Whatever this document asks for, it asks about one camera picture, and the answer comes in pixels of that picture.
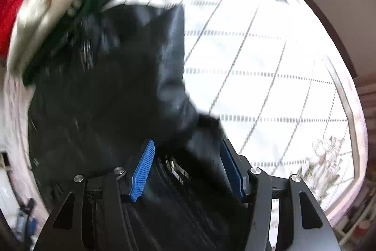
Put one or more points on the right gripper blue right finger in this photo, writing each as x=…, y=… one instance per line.
x=302, y=224

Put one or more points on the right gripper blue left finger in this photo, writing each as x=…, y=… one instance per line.
x=72, y=224

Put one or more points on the black leather jacket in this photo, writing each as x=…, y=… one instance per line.
x=116, y=82

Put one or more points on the white quilted floral mat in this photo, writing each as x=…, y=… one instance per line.
x=270, y=72

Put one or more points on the white fluffy folded sweater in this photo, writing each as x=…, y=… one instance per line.
x=35, y=20

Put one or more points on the green striped folded garment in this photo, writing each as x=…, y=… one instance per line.
x=57, y=38

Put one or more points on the red quilt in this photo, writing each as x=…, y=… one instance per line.
x=8, y=10

